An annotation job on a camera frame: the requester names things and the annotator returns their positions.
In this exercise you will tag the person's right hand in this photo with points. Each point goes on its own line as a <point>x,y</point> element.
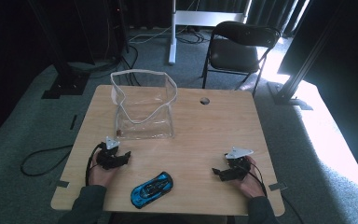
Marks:
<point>251,183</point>

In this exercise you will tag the black folding chair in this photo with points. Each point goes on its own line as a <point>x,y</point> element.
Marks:
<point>234,54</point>

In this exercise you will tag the black tape strip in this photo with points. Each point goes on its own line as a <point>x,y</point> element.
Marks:
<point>73,122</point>

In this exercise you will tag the grey tape piece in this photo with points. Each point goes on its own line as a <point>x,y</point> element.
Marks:
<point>62,184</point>
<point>277,186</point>

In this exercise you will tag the person's left hand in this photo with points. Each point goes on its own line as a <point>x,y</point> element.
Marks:
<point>101,174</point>

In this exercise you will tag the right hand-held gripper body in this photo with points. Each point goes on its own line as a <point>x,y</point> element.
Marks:
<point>238,164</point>

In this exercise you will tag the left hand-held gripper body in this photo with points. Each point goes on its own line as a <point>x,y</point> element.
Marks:
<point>109,155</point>

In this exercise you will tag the black stand with base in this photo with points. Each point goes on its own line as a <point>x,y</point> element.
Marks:
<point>63,84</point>

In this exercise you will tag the clear plastic bag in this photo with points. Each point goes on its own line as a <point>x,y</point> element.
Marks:
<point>144,121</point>

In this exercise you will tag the white metal desk frame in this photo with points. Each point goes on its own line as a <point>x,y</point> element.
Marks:
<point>172,40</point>

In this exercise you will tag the aluminium profile stand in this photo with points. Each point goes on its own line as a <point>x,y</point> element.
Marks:
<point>295,77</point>

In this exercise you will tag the blue toy car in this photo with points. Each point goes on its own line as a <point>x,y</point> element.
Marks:
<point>151,189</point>

